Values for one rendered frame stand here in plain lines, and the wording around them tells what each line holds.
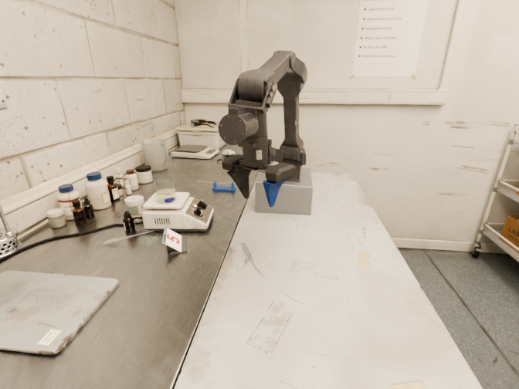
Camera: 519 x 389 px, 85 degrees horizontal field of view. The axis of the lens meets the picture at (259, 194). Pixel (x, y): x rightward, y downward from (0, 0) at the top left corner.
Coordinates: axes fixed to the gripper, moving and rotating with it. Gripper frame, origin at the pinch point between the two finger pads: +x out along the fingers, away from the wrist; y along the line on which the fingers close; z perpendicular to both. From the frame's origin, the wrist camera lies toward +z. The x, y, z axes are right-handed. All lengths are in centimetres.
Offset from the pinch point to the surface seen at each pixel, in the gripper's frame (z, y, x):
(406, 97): 177, 32, -8
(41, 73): -21, 80, -31
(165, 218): -9.2, 32.7, 14.2
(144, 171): 6, 81, 11
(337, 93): 147, 69, -14
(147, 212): -12.6, 36.7, 12.0
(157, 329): -28.9, -0.2, 20.3
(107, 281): -31.1, 20.1, 18.1
